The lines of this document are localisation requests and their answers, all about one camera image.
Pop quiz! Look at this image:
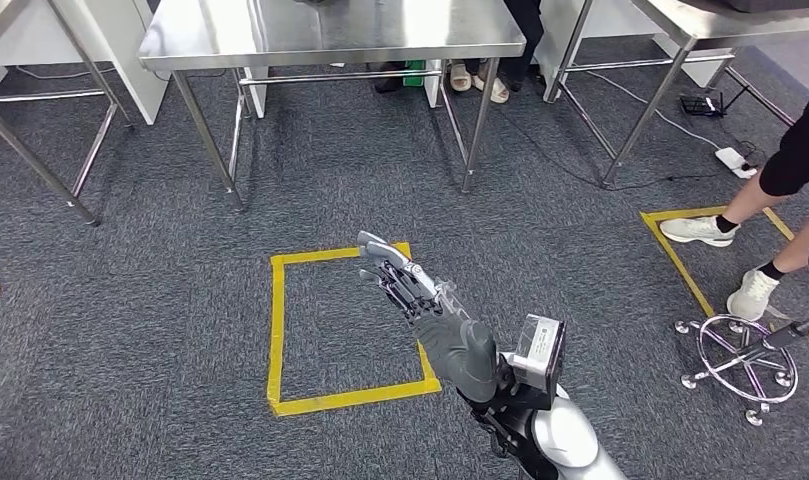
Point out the thin grey floor cable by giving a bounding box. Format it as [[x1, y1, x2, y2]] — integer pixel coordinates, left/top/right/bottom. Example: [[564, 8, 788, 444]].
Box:
[[13, 64, 117, 81]]

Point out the black wire basket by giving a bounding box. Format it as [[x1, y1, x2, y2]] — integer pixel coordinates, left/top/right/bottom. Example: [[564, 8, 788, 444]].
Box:
[[680, 92, 727, 119]]

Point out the person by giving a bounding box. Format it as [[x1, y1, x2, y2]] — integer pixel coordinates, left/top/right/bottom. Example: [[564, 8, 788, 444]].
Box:
[[446, 0, 546, 105], [658, 72, 809, 324]]

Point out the yellow floor tape outline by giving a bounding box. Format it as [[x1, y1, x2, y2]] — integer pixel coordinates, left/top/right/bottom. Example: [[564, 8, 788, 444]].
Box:
[[266, 241, 443, 419], [640, 205, 809, 339]]

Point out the stainless steel workbench table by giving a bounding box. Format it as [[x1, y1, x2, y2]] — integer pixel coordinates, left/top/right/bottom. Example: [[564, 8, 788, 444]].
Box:
[[137, 0, 528, 212]]

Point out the white power strip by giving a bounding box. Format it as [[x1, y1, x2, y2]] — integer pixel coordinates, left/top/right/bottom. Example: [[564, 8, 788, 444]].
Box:
[[715, 146, 758, 180]]

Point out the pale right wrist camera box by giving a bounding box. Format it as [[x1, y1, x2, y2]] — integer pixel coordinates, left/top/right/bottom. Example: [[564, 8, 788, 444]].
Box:
[[509, 313, 568, 412]]

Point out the black floor cable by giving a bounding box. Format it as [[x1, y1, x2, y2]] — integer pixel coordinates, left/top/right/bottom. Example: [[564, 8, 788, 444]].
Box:
[[496, 105, 733, 193]]

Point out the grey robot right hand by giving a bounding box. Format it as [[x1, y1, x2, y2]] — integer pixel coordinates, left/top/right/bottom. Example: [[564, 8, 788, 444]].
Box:
[[356, 229, 500, 405]]

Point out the chrome base stool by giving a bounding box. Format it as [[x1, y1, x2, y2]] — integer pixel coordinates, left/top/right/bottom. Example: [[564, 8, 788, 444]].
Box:
[[674, 311, 809, 427]]

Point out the white floor cable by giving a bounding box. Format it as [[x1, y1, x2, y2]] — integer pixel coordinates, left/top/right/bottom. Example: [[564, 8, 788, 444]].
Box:
[[586, 69, 725, 154]]

